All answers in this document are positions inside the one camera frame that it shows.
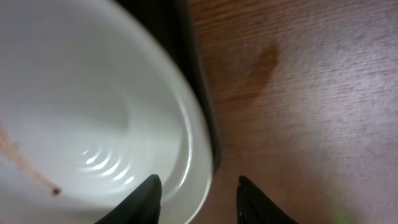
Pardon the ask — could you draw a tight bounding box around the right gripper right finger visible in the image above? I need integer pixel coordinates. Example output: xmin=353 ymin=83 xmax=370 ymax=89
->
xmin=236 ymin=175 xmax=298 ymax=224

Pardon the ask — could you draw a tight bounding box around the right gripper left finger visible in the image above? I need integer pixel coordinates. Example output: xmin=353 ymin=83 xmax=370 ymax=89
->
xmin=95 ymin=174 xmax=162 ymax=224

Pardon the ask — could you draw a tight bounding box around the white plate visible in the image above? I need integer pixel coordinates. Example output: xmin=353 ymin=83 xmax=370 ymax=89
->
xmin=1 ymin=1 xmax=213 ymax=223

